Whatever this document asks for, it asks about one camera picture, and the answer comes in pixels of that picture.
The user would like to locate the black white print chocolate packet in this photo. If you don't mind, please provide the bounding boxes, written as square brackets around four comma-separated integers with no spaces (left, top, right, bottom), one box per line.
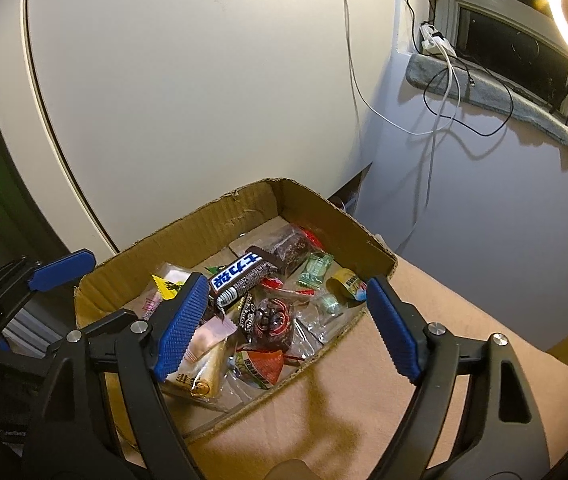
[235,294,259,337]

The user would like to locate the white wardrobe cabinet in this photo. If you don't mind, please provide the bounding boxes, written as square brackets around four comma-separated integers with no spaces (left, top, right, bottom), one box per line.
[0,0,405,261]

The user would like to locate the white framed window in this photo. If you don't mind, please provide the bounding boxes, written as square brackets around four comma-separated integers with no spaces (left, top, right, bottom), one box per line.
[429,0,568,116]

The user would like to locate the clear bread packet pink print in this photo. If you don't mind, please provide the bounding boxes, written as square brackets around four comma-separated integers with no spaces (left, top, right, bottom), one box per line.
[140,261,239,402]

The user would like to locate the long white cable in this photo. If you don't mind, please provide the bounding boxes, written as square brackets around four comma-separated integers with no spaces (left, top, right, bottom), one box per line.
[336,0,457,136]

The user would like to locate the dark dates packet red ends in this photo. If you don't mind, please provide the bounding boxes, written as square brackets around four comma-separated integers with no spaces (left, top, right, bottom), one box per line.
[266,224,326,277]

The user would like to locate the white power strip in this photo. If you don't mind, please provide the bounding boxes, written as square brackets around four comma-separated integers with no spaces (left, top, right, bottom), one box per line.
[418,22,459,56]

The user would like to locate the red lid jelly cup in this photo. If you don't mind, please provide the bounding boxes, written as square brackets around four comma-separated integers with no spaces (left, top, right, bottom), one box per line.
[234,349,286,391]

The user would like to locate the yellow candy wrapper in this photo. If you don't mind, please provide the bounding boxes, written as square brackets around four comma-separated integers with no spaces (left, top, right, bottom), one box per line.
[150,273,186,300]

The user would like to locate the brown chocolate bar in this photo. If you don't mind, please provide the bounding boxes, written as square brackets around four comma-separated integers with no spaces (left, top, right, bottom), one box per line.
[208,246,278,309]

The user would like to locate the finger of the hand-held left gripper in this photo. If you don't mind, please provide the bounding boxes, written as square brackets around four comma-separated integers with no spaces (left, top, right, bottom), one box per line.
[0,332,66,377]
[0,249,97,322]

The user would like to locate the orange white snack packet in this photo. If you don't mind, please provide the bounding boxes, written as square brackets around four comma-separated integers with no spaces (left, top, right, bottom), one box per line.
[325,267,368,302]

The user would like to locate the green candy wrapper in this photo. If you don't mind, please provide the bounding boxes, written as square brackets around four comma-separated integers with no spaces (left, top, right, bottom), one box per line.
[297,252,336,289]

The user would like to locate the white charging cable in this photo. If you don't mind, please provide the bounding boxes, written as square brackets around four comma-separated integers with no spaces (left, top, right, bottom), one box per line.
[421,52,457,211]

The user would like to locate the black cable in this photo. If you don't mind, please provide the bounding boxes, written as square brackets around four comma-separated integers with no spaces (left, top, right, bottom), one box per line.
[406,0,515,137]

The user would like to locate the round dark snack clear packet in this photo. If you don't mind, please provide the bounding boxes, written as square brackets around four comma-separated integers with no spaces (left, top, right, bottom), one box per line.
[251,296,315,361]

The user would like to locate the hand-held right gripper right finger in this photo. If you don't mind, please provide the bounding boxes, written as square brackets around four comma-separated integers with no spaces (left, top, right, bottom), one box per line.
[365,276,552,480]

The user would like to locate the grey stone windowsill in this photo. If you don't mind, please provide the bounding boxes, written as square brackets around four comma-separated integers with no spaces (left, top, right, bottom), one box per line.
[406,52,568,173]

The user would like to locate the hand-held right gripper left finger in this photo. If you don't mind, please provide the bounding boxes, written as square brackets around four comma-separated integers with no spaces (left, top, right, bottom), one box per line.
[26,272,215,480]

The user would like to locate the brown cardboard box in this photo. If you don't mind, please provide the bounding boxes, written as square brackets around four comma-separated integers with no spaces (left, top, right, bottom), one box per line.
[74,177,399,453]

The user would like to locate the small clear green candy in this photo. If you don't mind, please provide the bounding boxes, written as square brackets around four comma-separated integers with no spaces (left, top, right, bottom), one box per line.
[311,291,347,318]

